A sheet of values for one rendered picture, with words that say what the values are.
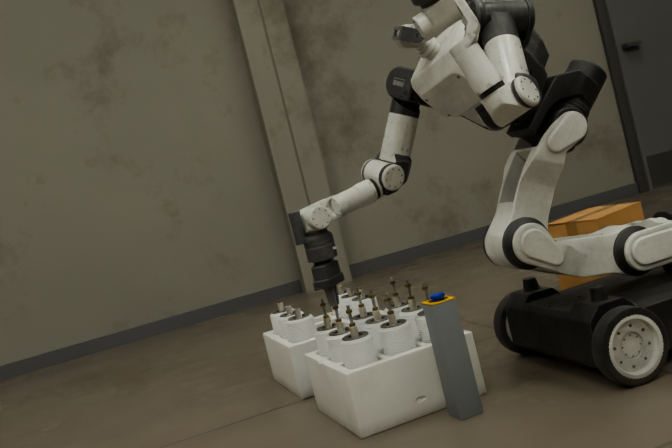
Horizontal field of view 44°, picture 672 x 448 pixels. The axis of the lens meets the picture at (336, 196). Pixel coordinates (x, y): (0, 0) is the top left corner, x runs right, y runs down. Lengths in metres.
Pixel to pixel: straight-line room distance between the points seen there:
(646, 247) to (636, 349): 0.34
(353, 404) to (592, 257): 0.78
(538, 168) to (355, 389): 0.78
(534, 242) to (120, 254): 3.20
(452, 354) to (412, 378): 0.16
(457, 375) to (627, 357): 0.43
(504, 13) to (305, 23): 3.32
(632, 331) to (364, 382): 0.70
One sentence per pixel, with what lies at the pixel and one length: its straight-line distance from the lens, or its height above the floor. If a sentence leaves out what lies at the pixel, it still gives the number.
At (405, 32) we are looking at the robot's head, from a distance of 2.23.
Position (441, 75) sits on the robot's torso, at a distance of 2.25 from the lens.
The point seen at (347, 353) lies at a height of 0.22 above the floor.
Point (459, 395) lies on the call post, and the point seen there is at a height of 0.06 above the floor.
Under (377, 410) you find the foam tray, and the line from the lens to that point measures 2.30.
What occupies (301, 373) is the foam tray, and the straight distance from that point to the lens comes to 2.80.
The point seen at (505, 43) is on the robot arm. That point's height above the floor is 0.91.
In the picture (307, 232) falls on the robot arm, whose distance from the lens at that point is 2.37.
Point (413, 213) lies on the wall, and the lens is 5.43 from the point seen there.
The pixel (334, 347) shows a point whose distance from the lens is 2.41.
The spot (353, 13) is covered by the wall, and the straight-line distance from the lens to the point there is 5.46.
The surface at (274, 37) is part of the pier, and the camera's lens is 5.16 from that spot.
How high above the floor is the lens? 0.73
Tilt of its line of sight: 2 degrees down
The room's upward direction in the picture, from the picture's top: 14 degrees counter-clockwise
